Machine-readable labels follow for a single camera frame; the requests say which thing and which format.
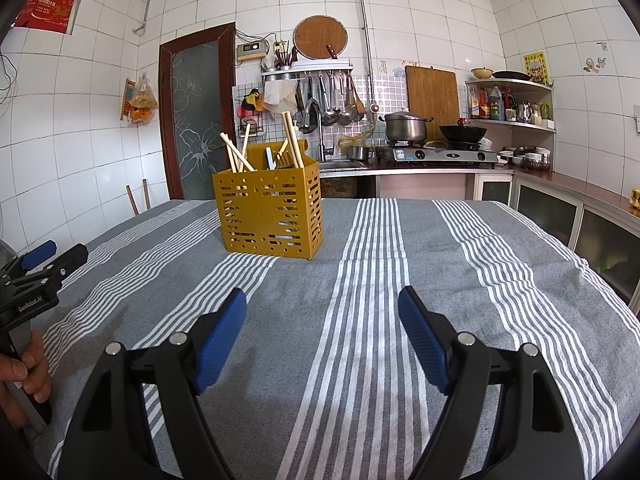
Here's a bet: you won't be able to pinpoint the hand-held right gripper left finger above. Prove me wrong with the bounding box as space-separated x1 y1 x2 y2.
57 287 248 480

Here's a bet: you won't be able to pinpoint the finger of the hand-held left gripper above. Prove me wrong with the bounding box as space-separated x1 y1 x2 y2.
0 240 57 281
25 243 90 286

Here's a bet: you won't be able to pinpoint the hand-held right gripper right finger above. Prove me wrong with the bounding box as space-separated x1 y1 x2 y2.
398 285 586 480

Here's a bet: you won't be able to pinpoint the yellow plastic utensil holder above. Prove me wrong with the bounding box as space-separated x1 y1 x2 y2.
211 142 323 261

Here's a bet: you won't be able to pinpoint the person's left hand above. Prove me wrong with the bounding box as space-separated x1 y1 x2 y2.
0 334 53 428

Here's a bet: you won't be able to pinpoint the wooden chair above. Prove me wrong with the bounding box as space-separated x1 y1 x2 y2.
126 179 151 216

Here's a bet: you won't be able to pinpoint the grey striped tablecloth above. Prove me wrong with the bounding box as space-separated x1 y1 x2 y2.
35 197 640 480

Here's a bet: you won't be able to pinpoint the hanging plastic bag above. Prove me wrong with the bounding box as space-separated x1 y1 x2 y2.
120 74 160 126

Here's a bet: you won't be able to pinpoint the kitchen counter cabinet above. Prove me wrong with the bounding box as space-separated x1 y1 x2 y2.
320 165 640 311

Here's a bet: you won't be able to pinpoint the steel gas stove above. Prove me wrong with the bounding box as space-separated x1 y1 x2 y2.
382 141 501 168

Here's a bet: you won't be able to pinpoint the brown framed glass door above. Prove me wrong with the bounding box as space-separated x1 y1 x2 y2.
159 22 237 201

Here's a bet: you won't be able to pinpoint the pile of steel bowls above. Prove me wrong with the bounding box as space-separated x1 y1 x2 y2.
500 145 555 171

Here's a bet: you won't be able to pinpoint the black wok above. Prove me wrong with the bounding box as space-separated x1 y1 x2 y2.
439 119 488 143

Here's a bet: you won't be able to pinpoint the steel cooking pot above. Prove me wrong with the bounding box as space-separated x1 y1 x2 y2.
380 110 435 143

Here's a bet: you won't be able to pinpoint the steel faucet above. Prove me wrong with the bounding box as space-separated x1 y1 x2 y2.
300 99 335 162

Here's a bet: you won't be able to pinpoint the steel ladle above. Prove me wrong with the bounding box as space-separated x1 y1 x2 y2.
337 74 353 126
316 74 337 127

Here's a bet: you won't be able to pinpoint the red cardboard box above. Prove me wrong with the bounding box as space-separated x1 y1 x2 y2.
15 0 76 35

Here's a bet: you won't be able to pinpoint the row of condiment bottles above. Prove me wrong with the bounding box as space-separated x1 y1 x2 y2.
467 85 555 126

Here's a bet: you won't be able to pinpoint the rectangular wooden cutting board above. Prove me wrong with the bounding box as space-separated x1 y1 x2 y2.
405 65 461 131

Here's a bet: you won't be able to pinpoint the wooden spatula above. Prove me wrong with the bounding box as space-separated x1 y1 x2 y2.
347 74 366 115

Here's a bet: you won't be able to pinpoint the white hanging cloth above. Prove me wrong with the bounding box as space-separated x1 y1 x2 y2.
263 80 296 113

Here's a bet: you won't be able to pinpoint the metal utensil cup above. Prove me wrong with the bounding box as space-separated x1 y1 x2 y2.
274 40 296 72

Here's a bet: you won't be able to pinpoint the round wooden board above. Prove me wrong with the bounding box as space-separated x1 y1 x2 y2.
293 14 349 61

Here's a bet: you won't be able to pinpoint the black wall cable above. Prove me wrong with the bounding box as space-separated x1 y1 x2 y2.
0 52 18 91

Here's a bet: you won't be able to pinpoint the white wire grid panel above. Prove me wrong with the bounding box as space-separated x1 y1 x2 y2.
232 85 266 138

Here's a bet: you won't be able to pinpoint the yellow hose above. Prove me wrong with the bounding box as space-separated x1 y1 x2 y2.
339 120 376 150

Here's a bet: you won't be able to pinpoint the corner wall shelf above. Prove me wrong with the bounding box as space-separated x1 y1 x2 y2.
464 77 557 133

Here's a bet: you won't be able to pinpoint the grey wall controller box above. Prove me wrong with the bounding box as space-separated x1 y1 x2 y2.
236 42 268 63

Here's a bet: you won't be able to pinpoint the white wall rack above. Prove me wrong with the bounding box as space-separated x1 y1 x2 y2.
260 62 355 82

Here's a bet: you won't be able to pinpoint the yellow wall poster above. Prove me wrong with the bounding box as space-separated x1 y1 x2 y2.
523 51 548 86

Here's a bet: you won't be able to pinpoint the decorative wall stickers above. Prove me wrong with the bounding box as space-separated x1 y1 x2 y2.
582 42 610 73

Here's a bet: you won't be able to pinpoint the steel wall pipe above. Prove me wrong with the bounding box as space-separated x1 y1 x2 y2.
350 0 378 111

